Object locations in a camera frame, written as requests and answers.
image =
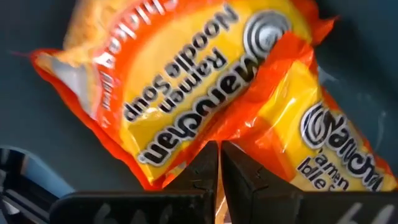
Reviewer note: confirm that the orange Maruchan chicken ramen pack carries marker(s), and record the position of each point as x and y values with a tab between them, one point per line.
174	77
289	102

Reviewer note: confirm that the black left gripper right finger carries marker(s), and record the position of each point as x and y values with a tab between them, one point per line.
248	193

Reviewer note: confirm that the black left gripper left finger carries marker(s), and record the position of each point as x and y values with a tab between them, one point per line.
192	186

